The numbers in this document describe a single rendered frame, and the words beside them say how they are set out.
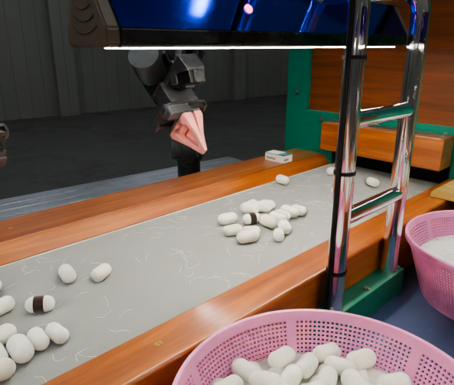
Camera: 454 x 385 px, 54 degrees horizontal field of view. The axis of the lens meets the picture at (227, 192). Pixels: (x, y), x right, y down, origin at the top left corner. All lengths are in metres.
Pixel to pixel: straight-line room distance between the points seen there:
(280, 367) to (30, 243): 0.43
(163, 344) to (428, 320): 0.39
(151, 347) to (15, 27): 6.94
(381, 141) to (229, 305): 0.66
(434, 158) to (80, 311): 0.76
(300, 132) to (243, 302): 0.81
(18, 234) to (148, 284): 0.24
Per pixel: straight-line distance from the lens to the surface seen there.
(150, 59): 0.85
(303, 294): 0.57
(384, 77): 1.14
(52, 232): 0.76
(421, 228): 0.81
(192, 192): 0.90
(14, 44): 7.27
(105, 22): 0.45
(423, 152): 1.03
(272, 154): 1.12
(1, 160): 0.73
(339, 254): 0.57
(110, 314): 0.56
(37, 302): 0.58
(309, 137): 1.25
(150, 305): 0.57
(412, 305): 0.74
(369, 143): 1.09
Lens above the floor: 1.04
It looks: 18 degrees down
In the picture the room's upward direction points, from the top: straight up
